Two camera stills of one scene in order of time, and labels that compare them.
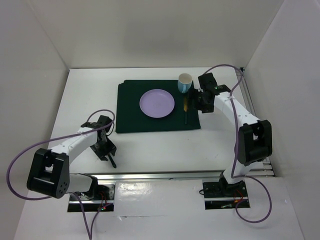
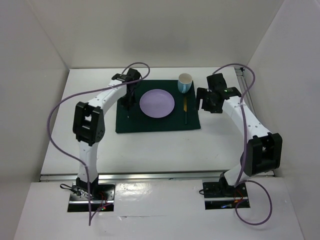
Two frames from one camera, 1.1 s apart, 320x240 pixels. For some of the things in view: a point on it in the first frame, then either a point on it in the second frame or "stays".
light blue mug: (184, 82) stays
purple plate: (157, 103) stays
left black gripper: (110, 147) → (130, 103)
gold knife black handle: (185, 107) stays
